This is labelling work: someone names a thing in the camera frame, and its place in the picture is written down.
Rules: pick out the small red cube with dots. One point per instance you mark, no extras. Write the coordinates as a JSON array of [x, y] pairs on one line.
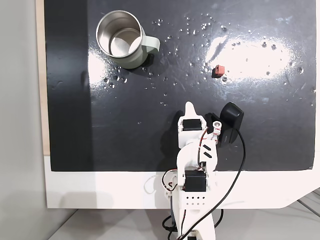
[[218, 71]]

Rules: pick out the black rubber mat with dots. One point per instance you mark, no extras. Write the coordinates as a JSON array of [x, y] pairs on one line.
[[125, 125]]

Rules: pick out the pale green steel mug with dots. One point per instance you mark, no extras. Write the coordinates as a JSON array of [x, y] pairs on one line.
[[120, 30]]

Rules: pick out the black camera box with clip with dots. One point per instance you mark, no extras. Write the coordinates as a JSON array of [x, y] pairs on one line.
[[231, 115]]

